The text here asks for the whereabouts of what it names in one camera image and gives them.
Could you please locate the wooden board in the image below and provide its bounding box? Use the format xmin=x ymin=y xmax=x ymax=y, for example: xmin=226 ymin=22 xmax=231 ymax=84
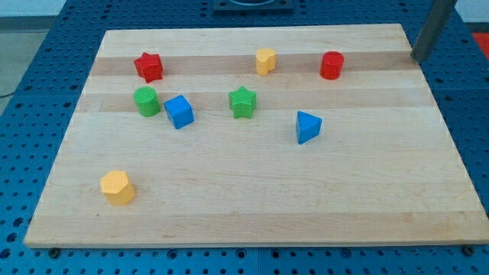
xmin=24 ymin=24 xmax=488 ymax=248

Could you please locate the blue triangle block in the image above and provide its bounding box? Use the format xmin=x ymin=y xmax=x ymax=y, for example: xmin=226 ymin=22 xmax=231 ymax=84
xmin=296 ymin=111 xmax=322 ymax=144

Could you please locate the red star block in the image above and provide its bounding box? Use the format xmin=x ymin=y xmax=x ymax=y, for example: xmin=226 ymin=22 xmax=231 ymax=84
xmin=134 ymin=52 xmax=164 ymax=83

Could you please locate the red cylinder block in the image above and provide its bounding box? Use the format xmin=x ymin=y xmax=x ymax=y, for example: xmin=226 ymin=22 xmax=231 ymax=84
xmin=319 ymin=51 xmax=345 ymax=80

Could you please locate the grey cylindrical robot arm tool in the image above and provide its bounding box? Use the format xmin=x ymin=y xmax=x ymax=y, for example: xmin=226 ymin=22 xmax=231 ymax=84
xmin=410 ymin=0 xmax=458 ymax=62

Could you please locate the blue cube block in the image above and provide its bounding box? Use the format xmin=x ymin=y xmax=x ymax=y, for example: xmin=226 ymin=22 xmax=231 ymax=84
xmin=164 ymin=95 xmax=194 ymax=129

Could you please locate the dark robot base mount plate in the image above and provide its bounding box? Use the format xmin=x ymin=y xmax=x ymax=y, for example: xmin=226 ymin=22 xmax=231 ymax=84
xmin=212 ymin=0 xmax=295 ymax=14

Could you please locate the yellow hexagon block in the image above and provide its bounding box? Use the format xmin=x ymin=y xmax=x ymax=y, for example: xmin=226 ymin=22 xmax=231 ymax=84
xmin=100 ymin=170 xmax=136 ymax=206

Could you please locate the green star block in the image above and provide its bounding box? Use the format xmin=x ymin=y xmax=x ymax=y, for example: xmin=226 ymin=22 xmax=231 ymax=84
xmin=228 ymin=86 xmax=257 ymax=118

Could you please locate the green cylinder block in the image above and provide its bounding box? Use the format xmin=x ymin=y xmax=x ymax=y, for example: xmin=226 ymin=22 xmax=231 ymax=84
xmin=133 ymin=86 xmax=160 ymax=117

